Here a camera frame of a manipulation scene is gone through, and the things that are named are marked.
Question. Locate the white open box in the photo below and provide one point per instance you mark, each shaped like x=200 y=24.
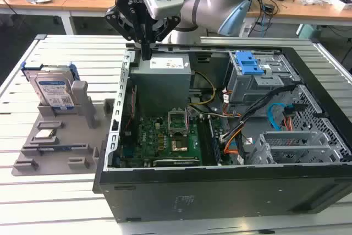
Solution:
x=343 y=5

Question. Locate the black open PC case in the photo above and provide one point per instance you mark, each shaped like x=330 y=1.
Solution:
x=192 y=191

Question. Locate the grey metal disk bay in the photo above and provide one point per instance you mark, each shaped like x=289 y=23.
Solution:
x=288 y=149

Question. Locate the silver CPU chip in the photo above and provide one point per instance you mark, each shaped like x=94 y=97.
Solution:
x=45 y=133

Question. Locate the grey power supply unit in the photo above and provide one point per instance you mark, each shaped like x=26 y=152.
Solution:
x=159 y=86

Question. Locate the hard disk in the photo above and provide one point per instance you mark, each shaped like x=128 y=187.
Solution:
x=52 y=89

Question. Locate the CPU socket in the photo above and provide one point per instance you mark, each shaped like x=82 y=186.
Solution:
x=180 y=146

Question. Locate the white power strip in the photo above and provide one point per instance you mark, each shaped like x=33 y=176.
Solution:
x=245 y=30

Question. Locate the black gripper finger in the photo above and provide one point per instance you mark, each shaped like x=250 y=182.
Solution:
x=170 y=24
x=114 y=20

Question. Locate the grey parts rack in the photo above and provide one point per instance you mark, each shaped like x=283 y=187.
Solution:
x=68 y=141

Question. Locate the grey metal drive cage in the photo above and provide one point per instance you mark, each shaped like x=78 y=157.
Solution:
x=247 y=89

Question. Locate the green motherboard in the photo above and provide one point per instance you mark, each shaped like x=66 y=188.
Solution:
x=151 y=147

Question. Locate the blue plastic drive latch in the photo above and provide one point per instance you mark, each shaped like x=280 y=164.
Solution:
x=248 y=64

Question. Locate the black graphics card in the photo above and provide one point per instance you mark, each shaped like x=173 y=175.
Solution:
x=176 y=162

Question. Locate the grey table corner cap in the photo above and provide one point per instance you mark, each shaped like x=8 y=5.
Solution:
x=41 y=37

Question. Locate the RAM stick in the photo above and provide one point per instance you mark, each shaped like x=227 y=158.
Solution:
x=214 y=141

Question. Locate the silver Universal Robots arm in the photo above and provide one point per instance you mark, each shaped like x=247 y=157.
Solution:
x=209 y=6

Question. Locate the pale green cabinet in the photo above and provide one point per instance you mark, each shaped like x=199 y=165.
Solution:
x=309 y=31

